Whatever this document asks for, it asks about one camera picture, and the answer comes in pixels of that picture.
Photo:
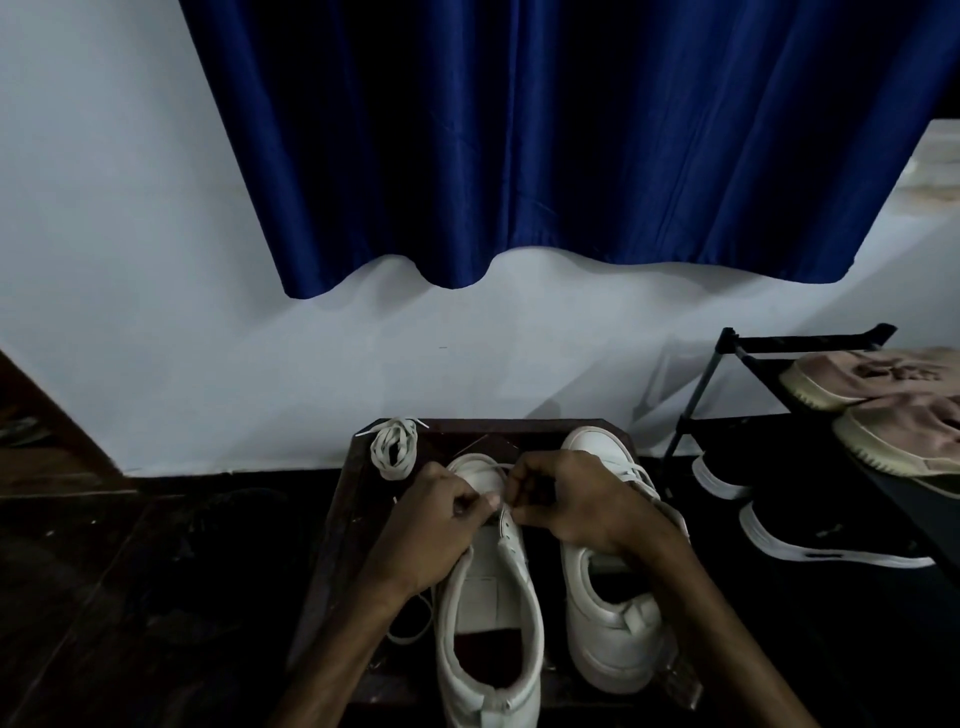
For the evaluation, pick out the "brown wooden door frame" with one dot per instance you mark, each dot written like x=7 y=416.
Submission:
x=67 y=465

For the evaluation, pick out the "person's right hand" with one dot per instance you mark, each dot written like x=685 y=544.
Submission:
x=585 y=502

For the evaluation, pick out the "person's right forearm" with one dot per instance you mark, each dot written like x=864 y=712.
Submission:
x=727 y=645

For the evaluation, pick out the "pink sneaker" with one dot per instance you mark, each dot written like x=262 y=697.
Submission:
x=825 y=379
x=892 y=435

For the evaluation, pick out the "person's left hand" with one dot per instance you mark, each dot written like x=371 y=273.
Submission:
x=427 y=532

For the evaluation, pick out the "dark brown plastic stool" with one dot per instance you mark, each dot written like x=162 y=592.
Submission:
x=352 y=525

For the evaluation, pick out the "grey slipper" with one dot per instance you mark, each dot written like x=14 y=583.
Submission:
x=22 y=433

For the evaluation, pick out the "blue curtain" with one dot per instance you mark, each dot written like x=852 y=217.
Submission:
x=562 y=127

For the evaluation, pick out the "person's left forearm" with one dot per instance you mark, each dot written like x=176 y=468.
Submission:
x=337 y=660

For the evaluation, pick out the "black shoe rack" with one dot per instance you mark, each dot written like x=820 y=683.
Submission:
x=810 y=343

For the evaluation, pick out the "black sneaker white sole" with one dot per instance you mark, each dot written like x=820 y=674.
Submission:
x=802 y=551
x=716 y=486

